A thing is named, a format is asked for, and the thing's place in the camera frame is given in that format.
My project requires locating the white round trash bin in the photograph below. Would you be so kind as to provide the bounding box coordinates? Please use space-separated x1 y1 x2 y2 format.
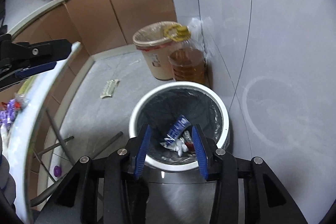
128 81 231 172

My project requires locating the paper scrap on floor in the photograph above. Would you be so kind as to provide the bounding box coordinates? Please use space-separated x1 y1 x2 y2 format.
100 79 120 99

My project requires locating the red clear plastic wrapper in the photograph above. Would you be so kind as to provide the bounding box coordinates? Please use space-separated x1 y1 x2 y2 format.
14 93 29 110

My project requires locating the beige lined waste basket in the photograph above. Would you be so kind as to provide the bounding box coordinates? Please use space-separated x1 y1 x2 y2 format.
133 21 180 80

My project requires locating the blue white snack bag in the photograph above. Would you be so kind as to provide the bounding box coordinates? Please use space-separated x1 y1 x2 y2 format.
160 115 191 149

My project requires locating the brown chip bag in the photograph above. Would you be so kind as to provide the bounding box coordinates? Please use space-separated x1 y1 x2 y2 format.
183 130 195 152

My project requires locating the white tissue piece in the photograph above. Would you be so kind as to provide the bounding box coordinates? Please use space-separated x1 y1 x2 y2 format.
167 138 189 157

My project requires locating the cooking oil bottle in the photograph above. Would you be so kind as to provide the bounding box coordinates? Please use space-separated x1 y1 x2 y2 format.
164 23 206 85

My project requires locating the left blue white gloved hand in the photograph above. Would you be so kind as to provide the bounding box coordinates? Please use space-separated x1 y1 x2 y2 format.
0 139 16 211

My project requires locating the purple wrapper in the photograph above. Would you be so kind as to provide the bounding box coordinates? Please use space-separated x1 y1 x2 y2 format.
1 99 21 127

